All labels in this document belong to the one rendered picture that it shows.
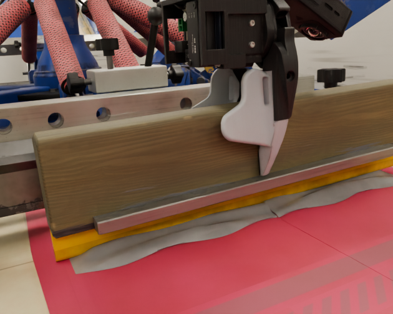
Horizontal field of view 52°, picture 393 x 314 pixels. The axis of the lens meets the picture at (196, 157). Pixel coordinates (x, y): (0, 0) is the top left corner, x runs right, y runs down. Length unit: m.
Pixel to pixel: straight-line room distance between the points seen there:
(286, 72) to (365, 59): 2.61
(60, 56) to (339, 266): 0.71
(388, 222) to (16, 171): 0.32
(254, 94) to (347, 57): 2.70
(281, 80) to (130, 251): 0.18
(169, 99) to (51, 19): 0.42
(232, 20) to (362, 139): 0.20
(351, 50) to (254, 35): 2.68
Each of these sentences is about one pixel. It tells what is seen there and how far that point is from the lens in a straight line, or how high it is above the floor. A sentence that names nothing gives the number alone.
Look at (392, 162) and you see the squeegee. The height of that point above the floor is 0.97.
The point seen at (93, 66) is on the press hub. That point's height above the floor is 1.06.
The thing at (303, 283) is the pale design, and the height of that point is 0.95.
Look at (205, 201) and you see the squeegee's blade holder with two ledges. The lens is 0.33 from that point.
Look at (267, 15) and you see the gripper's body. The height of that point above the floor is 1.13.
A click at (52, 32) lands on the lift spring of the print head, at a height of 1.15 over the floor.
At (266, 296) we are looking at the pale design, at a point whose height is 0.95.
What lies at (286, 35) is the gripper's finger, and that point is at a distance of 0.33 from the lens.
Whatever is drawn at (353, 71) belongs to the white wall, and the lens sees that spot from 3.00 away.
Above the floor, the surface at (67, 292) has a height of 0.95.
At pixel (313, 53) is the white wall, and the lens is 3.26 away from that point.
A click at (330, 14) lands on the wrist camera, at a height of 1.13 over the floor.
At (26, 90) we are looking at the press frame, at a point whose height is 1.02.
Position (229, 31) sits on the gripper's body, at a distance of 0.32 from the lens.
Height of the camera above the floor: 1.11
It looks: 16 degrees down
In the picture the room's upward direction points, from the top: 3 degrees counter-clockwise
